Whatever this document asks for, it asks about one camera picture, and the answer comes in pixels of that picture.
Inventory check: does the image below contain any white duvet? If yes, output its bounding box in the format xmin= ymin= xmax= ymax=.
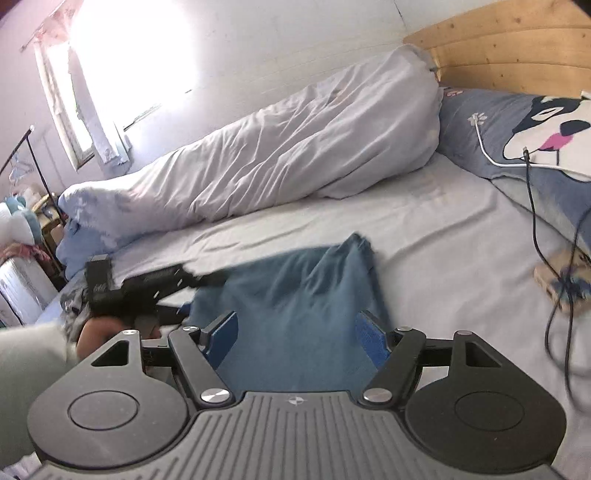
xmin=57 ymin=45 xmax=445 ymax=241

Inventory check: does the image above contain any wooden headboard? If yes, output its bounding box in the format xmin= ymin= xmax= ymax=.
xmin=403 ymin=0 xmax=591 ymax=101

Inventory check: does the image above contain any blue shirt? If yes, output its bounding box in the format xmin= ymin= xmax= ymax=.
xmin=186 ymin=232 xmax=394 ymax=403

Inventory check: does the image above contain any blue paw print pillow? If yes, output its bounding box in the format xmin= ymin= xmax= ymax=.
xmin=435 ymin=84 xmax=591 ymax=260

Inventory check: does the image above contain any black clothes rack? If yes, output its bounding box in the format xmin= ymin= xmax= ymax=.
xmin=0 ymin=124 xmax=62 ymax=219

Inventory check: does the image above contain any pink cloth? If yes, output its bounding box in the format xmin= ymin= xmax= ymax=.
xmin=0 ymin=241 xmax=50 ymax=265

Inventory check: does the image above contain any small cardboard box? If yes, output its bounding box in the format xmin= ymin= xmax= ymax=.
xmin=532 ymin=248 xmax=591 ymax=315

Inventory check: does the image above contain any wooden side table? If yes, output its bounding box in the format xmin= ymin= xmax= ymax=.
xmin=31 ymin=193 xmax=66 ymax=246

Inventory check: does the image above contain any white curtain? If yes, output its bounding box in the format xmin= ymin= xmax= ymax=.
xmin=66 ymin=45 xmax=134 ymax=168

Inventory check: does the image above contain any window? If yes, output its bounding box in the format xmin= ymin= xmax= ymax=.
xmin=34 ymin=0 xmax=200 ymax=172

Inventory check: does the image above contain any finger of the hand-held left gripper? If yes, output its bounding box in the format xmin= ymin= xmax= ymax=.
xmin=184 ymin=269 xmax=232 ymax=290

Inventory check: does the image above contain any black cable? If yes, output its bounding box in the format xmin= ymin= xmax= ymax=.
xmin=521 ymin=144 xmax=591 ymax=408

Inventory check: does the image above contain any grey patterned cloth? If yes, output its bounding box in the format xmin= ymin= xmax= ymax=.
xmin=59 ymin=281 xmax=94 ymax=339

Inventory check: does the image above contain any white and blue plush toy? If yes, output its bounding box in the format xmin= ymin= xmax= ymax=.
xmin=0 ymin=195 xmax=45 ymax=248

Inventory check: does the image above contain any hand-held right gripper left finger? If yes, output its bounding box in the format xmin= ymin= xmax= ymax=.
xmin=90 ymin=310 xmax=240 ymax=409

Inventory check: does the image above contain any white cable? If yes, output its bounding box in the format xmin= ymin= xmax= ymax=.
xmin=470 ymin=117 xmax=591 ymax=179

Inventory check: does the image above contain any clothes hanger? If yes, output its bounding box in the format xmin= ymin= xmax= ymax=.
xmin=8 ymin=156 xmax=34 ymax=184

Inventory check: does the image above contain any person's left hand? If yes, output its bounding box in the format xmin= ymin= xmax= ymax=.
xmin=75 ymin=316 xmax=126 ymax=360

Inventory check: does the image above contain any light blue blanket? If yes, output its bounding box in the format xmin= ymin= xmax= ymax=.
xmin=54 ymin=218 xmax=122 ymax=281

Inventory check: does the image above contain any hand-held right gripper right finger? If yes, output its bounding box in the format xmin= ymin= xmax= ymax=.
xmin=355 ymin=309 xmax=504 ymax=409

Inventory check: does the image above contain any white ribbed object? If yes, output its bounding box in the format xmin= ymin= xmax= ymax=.
xmin=0 ymin=257 xmax=59 ymax=329

